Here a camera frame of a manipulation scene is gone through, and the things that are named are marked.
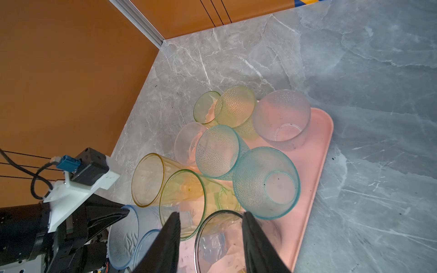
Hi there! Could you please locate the smoky grey glass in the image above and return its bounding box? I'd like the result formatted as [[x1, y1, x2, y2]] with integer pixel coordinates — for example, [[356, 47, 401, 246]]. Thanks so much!
[[194, 210, 282, 273]]

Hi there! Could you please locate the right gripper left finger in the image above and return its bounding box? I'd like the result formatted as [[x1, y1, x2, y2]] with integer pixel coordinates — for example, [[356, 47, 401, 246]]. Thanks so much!
[[134, 212, 181, 273]]

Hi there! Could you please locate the tall yellow glass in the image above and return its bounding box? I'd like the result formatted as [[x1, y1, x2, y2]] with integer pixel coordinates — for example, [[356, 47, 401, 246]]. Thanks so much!
[[132, 153, 184, 208]]

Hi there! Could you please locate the tall blue glass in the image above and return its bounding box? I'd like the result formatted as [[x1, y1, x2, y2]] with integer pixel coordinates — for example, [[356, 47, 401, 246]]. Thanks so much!
[[108, 205, 161, 270]]

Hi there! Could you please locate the clear short glass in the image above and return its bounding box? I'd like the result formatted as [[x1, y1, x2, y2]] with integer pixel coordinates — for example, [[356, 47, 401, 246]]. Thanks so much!
[[174, 122, 208, 167]]

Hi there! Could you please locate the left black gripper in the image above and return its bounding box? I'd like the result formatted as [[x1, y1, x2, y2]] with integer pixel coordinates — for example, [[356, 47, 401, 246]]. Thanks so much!
[[1, 195, 130, 273]]

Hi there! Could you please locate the yellow-green short glass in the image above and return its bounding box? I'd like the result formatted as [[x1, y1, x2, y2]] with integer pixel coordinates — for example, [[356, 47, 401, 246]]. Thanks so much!
[[215, 85, 259, 140]]

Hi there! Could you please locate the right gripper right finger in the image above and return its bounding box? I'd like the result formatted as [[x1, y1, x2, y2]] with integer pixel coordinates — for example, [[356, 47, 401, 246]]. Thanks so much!
[[242, 212, 291, 273]]

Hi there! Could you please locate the small green glass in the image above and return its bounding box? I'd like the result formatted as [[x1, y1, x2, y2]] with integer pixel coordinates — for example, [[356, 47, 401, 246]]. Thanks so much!
[[193, 91, 221, 128]]

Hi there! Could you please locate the pale pink clear glass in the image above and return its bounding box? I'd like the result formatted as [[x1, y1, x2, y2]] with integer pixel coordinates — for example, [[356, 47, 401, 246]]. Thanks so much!
[[252, 89, 311, 151]]

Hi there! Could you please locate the tall green glass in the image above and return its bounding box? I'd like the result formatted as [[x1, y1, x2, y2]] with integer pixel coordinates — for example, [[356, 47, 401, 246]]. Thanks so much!
[[159, 169, 241, 241]]

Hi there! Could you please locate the teal textured glass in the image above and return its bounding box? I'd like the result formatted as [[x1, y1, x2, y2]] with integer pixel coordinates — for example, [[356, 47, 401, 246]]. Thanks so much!
[[196, 125, 249, 181], [233, 147, 301, 220]]

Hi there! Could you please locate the pink plastic tray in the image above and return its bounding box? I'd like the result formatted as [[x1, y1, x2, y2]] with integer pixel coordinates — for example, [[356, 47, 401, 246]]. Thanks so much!
[[247, 108, 333, 271]]

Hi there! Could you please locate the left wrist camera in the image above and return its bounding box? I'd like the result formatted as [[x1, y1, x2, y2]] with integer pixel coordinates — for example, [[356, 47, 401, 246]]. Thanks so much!
[[43, 148, 122, 233]]

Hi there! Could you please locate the blue short glass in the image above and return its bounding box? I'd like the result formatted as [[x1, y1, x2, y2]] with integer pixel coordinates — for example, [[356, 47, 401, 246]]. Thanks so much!
[[132, 229, 160, 271]]

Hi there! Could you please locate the left aluminium corner post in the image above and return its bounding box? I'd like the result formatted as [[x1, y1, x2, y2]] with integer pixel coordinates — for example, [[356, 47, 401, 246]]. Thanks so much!
[[109, 0, 165, 49]]

